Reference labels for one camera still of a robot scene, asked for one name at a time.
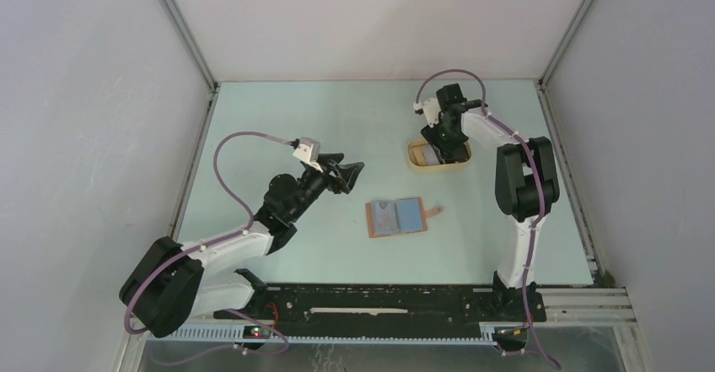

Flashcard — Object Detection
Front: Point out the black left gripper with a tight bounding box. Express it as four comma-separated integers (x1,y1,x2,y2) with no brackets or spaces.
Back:
288,154,363,222

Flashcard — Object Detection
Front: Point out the orange leather card holder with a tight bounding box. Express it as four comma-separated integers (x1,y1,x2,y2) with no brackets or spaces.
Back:
365,197,444,239

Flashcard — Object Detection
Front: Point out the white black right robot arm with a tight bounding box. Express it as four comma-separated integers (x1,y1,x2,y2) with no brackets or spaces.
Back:
413,84,560,320

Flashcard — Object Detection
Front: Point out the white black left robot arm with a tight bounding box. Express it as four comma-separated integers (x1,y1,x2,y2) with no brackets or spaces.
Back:
119,154,364,337

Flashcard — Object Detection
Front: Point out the white striped credit card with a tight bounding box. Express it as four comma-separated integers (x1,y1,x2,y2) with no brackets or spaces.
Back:
416,144,442,167

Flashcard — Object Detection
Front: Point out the beige oval tray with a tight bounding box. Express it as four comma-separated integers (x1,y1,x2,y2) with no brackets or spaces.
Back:
406,137,472,174

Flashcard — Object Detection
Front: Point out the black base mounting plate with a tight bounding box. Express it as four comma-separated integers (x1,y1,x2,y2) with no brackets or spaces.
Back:
240,283,547,337

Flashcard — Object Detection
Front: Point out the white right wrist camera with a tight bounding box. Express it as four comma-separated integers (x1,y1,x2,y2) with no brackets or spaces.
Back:
412,98,442,127

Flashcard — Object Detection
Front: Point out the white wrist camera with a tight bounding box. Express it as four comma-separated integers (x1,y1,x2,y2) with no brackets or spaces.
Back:
412,98,442,127
291,137,323,173

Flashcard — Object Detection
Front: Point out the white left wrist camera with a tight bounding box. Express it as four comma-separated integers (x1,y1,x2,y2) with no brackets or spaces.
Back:
291,137,323,173

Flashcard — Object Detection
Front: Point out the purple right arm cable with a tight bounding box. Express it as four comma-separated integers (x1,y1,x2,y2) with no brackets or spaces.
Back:
416,68,562,370

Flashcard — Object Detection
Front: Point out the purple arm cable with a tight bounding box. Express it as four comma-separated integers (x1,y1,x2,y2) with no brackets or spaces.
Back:
416,68,562,370
122,131,297,337

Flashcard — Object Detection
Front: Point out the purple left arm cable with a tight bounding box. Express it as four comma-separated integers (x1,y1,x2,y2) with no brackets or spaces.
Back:
122,131,297,337

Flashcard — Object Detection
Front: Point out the white cable duct strip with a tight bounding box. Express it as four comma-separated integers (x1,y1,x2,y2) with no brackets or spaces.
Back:
148,323,496,346

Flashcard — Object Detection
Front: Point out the aluminium frame rail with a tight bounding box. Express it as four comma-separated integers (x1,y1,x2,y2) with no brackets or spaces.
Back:
159,0,218,94

